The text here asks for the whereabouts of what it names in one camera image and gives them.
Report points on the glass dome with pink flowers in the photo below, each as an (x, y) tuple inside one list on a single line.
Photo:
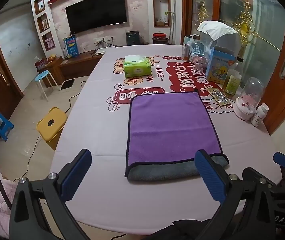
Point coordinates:
[(248, 100)]

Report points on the silver blister packs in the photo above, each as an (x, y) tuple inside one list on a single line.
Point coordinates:
[(218, 96)]

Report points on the black floor appliance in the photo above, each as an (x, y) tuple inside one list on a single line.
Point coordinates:
[(132, 38)]

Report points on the blue box with yellow duck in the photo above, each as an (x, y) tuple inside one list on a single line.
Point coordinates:
[(220, 66)]

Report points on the white pill bottle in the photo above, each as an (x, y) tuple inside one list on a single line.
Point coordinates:
[(258, 116)]

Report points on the steel thermos bottle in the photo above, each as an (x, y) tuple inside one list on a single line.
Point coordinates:
[(185, 51)]

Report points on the wooden television cabinet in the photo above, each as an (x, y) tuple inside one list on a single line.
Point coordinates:
[(75, 65)]

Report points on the red bucket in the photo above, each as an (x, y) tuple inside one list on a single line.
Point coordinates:
[(160, 38)]

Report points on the white router box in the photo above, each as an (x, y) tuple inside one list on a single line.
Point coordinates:
[(103, 50)]

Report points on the cloth-covered water dispenser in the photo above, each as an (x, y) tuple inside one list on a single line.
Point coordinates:
[(217, 33)]

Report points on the large gold hanging ornament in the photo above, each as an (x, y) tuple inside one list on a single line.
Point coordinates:
[(243, 26)]

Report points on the yellow plastic stool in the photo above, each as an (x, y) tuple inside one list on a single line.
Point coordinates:
[(51, 127)]

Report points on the purple towel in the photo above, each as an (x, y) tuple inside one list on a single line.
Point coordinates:
[(172, 127)]

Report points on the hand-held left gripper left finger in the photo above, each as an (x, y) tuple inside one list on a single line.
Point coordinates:
[(78, 171)]

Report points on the small gold hanging ornament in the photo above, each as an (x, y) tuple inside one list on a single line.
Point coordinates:
[(202, 11)]

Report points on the black wall television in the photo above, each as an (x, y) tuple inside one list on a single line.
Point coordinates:
[(96, 12)]

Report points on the red gift bag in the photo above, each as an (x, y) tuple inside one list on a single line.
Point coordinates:
[(41, 63)]

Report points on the green tissue pack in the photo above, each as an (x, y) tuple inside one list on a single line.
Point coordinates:
[(136, 66)]

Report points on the yellow oil bottle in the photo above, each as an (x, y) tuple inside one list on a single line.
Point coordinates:
[(231, 81)]

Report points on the blue printed box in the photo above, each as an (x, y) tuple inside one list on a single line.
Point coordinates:
[(70, 47)]

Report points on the black floor mat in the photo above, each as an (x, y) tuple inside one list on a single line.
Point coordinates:
[(67, 84)]

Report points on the pink toy globe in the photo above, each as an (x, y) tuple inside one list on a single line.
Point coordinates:
[(198, 56)]

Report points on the blue step stool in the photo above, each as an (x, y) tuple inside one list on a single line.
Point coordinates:
[(1, 125)]

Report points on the blue round stool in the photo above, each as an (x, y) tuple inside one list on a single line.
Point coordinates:
[(43, 76)]

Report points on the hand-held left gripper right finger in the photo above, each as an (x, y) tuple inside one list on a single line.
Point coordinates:
[(208, 175)]

